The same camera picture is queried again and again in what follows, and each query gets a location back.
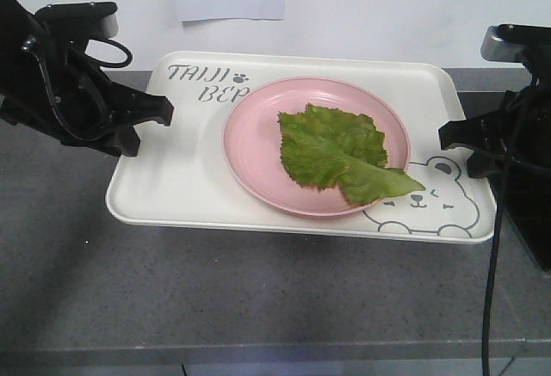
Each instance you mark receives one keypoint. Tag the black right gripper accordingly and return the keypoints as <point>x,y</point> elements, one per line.
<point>489,132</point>

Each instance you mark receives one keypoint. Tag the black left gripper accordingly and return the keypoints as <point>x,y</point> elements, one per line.
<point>49,84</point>

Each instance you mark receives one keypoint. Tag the pink round plate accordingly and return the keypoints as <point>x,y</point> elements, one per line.
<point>252,139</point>

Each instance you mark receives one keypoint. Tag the cream bear serving tray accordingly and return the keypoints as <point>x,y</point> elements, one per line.
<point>180,176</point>

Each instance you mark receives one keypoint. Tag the green lettuce leaf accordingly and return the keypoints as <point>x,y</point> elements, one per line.
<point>328,148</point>

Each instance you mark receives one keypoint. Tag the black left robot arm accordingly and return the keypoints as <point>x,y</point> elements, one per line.
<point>50,84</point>

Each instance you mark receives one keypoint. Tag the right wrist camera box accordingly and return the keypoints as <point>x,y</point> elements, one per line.
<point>512,43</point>

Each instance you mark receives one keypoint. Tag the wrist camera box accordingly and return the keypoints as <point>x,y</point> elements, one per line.
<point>80,21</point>
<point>512,43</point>

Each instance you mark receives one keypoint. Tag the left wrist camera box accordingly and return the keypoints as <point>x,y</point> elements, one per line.
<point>80,21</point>

